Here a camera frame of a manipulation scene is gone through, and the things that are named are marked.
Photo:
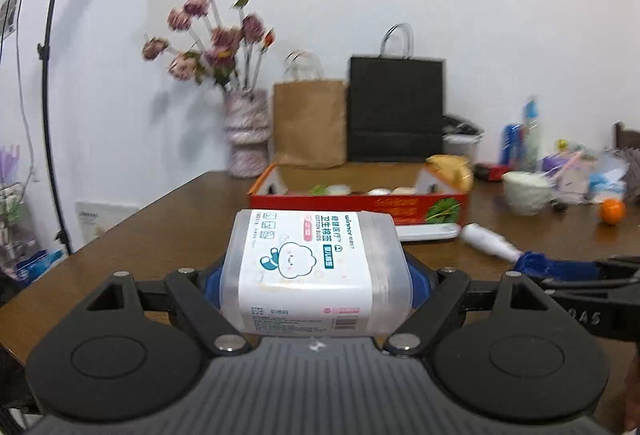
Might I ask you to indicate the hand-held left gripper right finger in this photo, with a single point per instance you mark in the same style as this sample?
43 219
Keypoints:
421 282

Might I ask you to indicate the plastic container with black lid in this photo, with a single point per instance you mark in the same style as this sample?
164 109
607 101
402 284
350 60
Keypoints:
462 142

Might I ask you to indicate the brown paper bag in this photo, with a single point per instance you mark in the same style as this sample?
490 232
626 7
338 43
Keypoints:
310 120

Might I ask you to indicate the clear bottle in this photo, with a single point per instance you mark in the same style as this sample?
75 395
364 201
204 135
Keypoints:
531 140

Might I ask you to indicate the blue can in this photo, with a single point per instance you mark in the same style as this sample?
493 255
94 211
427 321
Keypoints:
511 145

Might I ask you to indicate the clear cotton bud container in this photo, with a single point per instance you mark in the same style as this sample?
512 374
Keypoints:
310 275

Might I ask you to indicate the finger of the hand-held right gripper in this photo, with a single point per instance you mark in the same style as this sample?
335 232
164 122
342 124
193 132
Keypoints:
590 287
555 267

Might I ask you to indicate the purple wall sticker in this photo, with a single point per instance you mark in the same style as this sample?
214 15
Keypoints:
9 162

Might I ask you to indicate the dark wooden chair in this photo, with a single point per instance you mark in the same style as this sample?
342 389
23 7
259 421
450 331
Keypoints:
629 140

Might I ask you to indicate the white spray bottle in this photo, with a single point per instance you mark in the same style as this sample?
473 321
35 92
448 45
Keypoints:
487 241

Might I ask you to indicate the small black object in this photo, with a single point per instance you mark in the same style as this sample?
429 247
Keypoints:
560 205

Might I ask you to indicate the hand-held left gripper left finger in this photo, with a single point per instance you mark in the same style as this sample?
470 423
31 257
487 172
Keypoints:
212 286

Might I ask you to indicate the wall poster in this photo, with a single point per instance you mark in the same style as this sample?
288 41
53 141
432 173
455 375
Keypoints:
10 12

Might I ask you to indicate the yellow mug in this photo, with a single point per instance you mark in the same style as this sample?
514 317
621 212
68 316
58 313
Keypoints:
452 170

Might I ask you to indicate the orange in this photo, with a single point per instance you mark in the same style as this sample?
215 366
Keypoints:
613 211

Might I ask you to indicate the blue packets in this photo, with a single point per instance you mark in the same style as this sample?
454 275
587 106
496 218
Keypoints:
40 265

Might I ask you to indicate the dried pink roses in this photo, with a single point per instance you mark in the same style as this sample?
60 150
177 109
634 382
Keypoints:
220 40

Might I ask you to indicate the white flat case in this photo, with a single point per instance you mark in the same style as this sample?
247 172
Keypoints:
430 233

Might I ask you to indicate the speckled pink vase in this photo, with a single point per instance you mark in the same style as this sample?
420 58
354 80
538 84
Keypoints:
246 135

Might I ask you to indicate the red cardboard box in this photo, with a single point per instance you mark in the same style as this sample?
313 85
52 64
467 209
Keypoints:
365 210

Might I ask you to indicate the green bottle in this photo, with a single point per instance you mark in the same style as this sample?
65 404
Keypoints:
317 190

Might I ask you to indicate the red small box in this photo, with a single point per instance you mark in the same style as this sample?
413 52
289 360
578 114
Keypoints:
492 172

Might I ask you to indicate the blue tissue pack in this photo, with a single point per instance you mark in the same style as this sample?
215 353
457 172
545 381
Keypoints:
607 185

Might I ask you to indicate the purple bag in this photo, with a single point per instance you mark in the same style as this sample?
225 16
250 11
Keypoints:
552 163

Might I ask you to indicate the white flat panel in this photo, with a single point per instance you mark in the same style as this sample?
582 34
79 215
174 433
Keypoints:
102 220

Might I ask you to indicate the black paper bag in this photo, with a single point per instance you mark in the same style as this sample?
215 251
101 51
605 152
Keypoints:
395 110

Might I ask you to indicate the white bowl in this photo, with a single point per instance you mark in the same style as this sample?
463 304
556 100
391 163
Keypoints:
525 195

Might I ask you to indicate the white cube box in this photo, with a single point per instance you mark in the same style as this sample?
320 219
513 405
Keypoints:
572 185

